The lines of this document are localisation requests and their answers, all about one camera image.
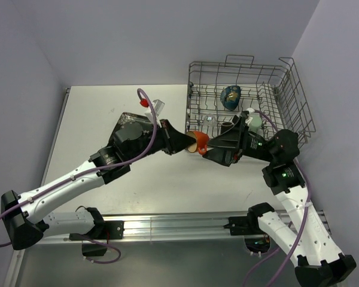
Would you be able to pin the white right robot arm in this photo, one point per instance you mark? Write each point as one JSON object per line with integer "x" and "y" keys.
{"x": 317, "y": 260}

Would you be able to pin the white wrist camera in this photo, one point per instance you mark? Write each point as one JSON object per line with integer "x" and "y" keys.
{"x": 158, "y": 106}
{"x": 251, "y": 113}

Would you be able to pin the black floral square plate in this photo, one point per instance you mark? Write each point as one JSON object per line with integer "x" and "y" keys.
{"x": 132, "y": 128}

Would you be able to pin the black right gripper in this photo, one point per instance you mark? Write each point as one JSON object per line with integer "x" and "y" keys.
{"x": 225, "y": 152}

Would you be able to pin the dark brown mug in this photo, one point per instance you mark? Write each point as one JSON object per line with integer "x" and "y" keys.
{"x": 226, "y": 127}

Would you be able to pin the orange small mug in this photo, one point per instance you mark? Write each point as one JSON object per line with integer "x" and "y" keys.
{"x": 201, "y": 140}

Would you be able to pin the clear glass tumbler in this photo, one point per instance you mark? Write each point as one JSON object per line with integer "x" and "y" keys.
{"x": 210, "y": 120}

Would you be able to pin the grey wire dish rack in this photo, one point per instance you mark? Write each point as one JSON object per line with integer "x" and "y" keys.
{"x": 275, "y": 91}

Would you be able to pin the green ceramic cup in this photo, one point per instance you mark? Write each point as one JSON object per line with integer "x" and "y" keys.
{"x": 254, "y": 123}

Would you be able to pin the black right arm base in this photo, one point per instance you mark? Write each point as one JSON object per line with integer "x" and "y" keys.
{"x": 243, "y": 226}

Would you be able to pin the blue-brown ceramic bowl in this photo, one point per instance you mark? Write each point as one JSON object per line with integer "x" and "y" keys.
{"x": 230, "y": 97}

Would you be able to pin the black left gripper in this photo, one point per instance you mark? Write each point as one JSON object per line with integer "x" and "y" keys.
{"x": 173, "y": 140}

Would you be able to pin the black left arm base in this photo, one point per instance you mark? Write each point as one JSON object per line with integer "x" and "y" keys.
{"x": 98, "y": 242}

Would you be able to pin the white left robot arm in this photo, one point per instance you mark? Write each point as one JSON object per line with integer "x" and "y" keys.
{"x": 30, "y": 216}

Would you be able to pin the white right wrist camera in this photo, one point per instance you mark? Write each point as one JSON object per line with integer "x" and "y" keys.
{"x": 251, "y": 113}

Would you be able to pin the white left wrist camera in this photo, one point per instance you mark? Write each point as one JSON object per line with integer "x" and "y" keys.
{"x": 158, "y": 106}

